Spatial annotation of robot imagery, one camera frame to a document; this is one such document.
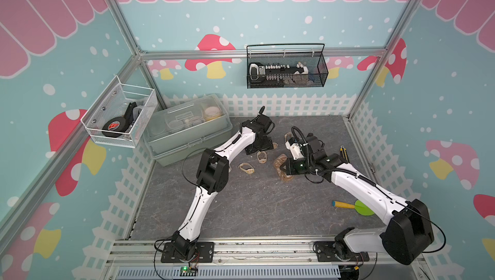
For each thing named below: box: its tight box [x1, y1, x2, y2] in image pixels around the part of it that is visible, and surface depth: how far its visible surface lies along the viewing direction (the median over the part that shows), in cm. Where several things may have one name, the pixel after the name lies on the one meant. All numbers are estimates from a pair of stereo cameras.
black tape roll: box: [101, 116, 130, 138], surface depth 70 cm
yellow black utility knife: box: [339, 145, 350, 164], surface depth 105 cm
